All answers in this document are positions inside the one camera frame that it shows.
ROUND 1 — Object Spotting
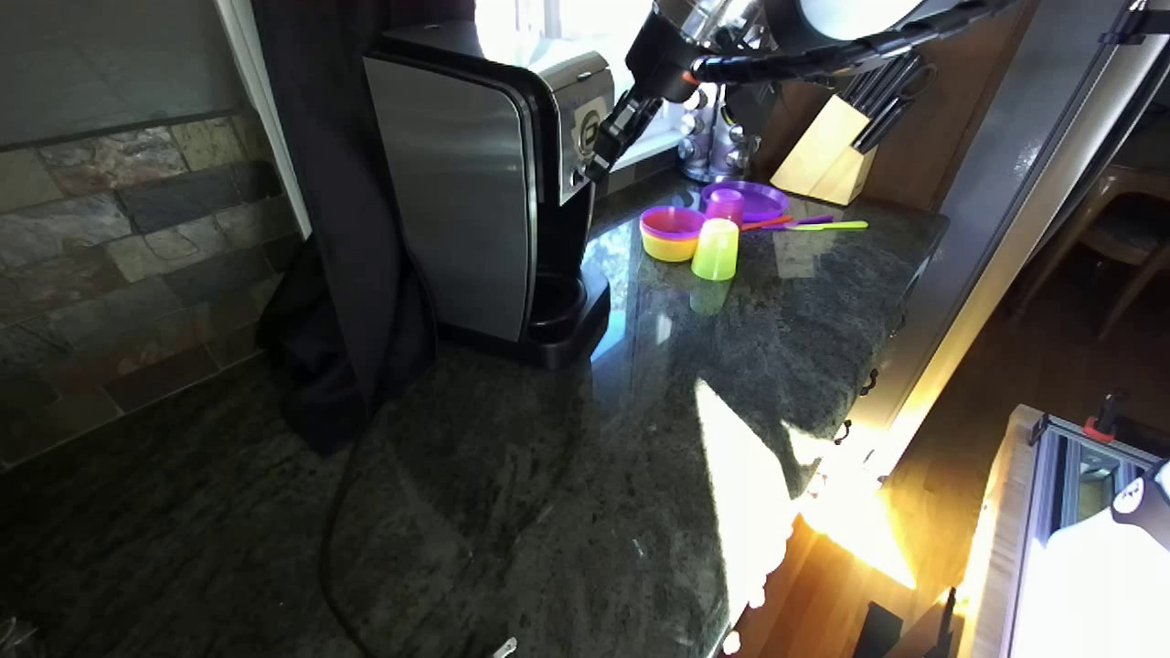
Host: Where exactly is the black power cable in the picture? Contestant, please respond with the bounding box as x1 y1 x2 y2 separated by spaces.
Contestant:
313 430 382 658

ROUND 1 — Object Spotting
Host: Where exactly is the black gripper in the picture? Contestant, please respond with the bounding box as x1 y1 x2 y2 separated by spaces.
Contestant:
581 11 708 189

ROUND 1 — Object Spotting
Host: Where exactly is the wooden knife block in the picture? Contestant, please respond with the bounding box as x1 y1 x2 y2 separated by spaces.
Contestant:
768 93 883 213

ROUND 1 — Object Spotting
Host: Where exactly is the wooden kitchen cabinet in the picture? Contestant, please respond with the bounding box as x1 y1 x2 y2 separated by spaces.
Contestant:
728 508 979 658

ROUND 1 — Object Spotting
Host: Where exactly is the yellow-green plastic cup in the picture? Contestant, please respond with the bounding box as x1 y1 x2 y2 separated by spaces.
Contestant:
687 215 747 290

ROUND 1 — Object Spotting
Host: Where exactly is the shiny metal appliance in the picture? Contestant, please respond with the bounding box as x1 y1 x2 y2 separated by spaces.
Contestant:
673 79 738 189

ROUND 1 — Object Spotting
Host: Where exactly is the red plastic utensil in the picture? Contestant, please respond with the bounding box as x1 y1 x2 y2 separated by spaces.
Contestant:
742 213 843 237

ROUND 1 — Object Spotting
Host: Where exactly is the black steel coffee maker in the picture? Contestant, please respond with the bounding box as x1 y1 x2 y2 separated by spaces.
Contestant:
357 17 622 372

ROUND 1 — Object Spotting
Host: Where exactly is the white box device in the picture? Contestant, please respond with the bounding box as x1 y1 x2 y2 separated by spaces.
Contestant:
955 401 1170 658

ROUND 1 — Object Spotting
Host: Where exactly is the black knife handle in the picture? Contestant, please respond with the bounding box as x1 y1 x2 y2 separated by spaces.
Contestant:
843 51 915 123
856 61 932 159

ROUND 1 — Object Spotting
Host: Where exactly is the red plastic bowl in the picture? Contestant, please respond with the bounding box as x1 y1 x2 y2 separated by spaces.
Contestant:
636 200 708 268

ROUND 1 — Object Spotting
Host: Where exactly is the green plastic utensil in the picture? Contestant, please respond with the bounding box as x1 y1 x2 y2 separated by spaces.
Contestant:
782 215 873 237

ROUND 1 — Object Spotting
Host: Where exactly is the purple plastic plate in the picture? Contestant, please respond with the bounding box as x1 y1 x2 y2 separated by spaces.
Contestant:
697 174 794 233

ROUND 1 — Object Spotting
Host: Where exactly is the dark curtain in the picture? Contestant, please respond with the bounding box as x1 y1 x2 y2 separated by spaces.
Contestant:
243 0 439 456

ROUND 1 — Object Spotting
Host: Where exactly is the wooden chair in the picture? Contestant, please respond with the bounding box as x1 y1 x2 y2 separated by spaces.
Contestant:
1004 150 1170 352

